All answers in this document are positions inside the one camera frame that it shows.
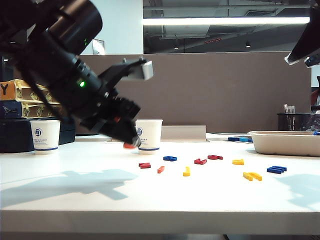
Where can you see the silver pen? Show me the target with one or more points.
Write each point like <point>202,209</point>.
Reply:
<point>285,109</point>
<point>292,110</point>

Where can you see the red letter ü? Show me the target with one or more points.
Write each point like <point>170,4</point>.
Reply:
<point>198,162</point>

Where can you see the red letter q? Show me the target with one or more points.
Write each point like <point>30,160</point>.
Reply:
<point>213,157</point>

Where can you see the ceiling light strip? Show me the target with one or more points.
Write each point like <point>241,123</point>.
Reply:
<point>212,21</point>

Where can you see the orange letter c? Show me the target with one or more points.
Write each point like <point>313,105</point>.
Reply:
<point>129,146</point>

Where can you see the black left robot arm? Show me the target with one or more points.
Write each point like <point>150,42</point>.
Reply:
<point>50,50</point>

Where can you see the teal card with magnet letters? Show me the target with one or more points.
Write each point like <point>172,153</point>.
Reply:
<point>237,139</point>

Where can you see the blue letter g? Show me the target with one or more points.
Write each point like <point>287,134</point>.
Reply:
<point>167,158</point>

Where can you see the beige pulp tray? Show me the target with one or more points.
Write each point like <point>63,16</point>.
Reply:
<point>282,145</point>

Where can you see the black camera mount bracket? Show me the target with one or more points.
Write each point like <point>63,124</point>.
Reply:
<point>115,70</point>

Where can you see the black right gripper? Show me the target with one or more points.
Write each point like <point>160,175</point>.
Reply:
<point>315,11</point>

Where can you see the white paper cup blue logo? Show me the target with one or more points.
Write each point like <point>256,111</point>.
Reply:
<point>152,135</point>
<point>47,137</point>

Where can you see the yellow letter j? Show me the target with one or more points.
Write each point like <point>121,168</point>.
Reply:
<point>187,172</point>

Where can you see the blue letter m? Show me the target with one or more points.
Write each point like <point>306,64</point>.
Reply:
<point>275,170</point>

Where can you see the yellow letter n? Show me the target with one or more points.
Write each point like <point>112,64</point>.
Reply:
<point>248,176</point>

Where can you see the dark navy case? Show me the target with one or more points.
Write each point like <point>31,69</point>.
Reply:
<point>15,140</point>

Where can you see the black mesh pen holder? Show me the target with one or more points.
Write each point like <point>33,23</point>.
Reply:
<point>283,122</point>

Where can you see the yellow-edged box navy end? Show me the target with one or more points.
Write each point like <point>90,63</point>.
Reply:
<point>10,110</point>

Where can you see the yellow letter d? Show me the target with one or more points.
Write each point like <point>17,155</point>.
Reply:
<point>237,162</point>

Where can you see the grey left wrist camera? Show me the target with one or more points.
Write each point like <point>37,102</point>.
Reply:
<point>146,71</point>

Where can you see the red and black chair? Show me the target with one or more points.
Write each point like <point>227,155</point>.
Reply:
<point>315,96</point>

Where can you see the orange letter i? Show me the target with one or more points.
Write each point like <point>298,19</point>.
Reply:
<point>161,169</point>

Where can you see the red letter z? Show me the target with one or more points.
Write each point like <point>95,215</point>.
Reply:
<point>145,165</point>

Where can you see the silver wall plate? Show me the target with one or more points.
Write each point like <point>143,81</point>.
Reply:
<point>99,47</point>

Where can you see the brown desk partition panel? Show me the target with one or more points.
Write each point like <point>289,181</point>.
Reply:
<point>212,95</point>

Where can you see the ceiling spot lamp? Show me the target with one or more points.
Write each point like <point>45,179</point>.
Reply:
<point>247,45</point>

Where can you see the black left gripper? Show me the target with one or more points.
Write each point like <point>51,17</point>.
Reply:
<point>115,112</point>

